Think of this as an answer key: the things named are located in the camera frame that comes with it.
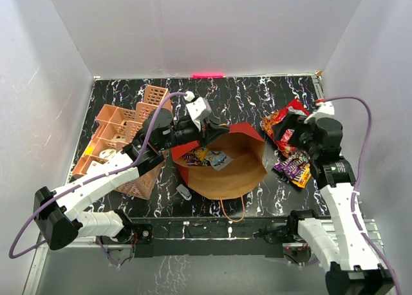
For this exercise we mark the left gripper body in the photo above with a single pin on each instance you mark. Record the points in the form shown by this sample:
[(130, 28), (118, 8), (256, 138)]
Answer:
[(185, 133)]

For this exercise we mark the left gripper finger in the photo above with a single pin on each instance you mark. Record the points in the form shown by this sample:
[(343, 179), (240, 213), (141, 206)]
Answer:
[(209, 138), (213, 129)]

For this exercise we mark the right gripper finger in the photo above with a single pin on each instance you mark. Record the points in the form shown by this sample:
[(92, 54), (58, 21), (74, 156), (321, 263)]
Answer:
[(292, 137), (290, 121)]

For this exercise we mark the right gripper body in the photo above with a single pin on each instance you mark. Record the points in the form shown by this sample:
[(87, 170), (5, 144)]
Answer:
[(304, 139)]

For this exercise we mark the yellow M&M's packet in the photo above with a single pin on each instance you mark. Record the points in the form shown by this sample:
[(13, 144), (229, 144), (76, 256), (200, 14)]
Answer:
[(302, 177), (200, 153)]

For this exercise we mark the red candy bag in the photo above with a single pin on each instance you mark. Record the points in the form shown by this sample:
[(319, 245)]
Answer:
[(273, 123)]

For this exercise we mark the purple M&M's packet outside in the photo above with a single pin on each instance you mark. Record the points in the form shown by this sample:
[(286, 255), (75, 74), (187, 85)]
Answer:
[(294, 166)]

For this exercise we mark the red paper bag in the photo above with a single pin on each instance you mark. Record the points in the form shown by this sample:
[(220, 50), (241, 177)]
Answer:
[(238, 174)]

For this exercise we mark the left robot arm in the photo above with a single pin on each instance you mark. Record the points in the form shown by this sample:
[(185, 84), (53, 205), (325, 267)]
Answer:
[(61, 214)]

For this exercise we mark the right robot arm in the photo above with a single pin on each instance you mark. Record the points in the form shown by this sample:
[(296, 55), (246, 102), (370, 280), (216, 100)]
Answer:
[(352, 263)]

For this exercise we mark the light blue snack packet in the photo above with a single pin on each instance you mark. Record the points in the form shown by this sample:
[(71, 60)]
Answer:
[(218, 159)]

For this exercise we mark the purple M&M's packet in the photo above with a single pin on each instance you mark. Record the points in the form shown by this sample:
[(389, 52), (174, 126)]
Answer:
[(192, 158)]

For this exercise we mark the pink tape strip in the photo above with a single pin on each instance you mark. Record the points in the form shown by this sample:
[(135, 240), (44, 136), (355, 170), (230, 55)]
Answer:
[(207, 75)]

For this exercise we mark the small blue white stapler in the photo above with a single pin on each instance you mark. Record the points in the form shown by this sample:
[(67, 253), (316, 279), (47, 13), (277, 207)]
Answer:
[(184, 192)]

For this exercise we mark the black front base bar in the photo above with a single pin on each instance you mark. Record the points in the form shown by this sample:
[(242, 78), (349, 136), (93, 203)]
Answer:
[(214, 236)]

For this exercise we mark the yellow object in organizer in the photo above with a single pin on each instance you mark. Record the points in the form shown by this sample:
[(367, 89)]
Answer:
[(89, 150)]

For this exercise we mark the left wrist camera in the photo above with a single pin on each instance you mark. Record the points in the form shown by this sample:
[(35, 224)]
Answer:
[(197, 107)]

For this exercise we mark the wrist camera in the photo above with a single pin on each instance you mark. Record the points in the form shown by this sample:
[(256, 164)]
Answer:
[(323, 109), (197, 107)]

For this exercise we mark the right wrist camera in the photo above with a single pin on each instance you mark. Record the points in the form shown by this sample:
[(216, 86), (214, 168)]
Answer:
[(323, 109)]

